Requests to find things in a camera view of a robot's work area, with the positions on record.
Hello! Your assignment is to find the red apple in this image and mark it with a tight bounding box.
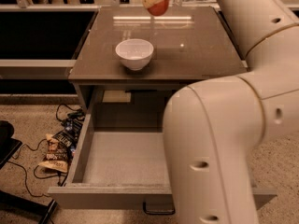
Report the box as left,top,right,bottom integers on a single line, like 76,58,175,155
148,0,169,16

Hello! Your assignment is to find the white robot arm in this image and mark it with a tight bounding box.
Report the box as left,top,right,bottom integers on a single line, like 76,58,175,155
142,0,298,224

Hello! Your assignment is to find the grey counter cabinet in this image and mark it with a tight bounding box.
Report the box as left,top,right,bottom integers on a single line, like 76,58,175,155
69,7,246,107

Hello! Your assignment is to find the grey open top drawer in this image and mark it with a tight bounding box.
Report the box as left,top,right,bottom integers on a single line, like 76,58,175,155
47,87,278,211

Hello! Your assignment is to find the white ceramic bowl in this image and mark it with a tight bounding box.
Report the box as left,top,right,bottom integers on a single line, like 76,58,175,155
115,39,154,71

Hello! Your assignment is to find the beige note in cabinet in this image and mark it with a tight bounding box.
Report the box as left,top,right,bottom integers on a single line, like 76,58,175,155
102,91,131,103

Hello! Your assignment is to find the dark snack bag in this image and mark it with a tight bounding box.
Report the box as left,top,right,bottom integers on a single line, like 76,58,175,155
53,119,82,147

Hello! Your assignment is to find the brown snack bag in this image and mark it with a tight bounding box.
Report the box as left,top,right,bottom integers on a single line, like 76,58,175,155
38,133,68,173

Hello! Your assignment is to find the black chair base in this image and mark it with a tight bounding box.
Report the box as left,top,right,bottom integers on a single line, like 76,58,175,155
0,120,57,224

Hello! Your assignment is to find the black cable on floor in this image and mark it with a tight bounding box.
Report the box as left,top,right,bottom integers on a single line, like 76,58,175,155
6,104,85,200

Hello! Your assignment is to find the black drawer handle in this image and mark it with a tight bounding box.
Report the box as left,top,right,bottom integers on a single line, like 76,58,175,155
142,202,176,216

